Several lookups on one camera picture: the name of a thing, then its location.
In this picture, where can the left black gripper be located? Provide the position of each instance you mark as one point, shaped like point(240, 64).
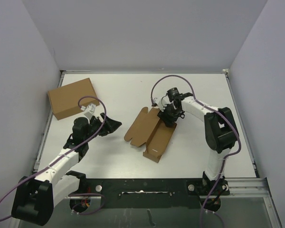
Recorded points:
point(109, 126)

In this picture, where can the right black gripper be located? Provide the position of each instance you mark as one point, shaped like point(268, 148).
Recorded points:
point(169, 121)

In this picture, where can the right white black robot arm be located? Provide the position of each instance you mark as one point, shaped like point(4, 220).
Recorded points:
point(220, 129)

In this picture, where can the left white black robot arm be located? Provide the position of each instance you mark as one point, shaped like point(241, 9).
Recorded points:
point(36, 197)

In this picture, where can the closed brown cardboard box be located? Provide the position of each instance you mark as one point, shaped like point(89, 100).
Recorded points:
point(65, 99)

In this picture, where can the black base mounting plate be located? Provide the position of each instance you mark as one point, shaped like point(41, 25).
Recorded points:
point(151, 194)

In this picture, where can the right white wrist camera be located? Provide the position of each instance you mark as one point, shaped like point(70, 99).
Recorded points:
point(160, 102)

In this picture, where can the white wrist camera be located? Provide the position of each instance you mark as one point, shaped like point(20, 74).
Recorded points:
point(89, 111)
point(160, 102)

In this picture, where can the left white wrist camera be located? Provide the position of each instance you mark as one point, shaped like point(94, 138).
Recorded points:
point(89, 111)

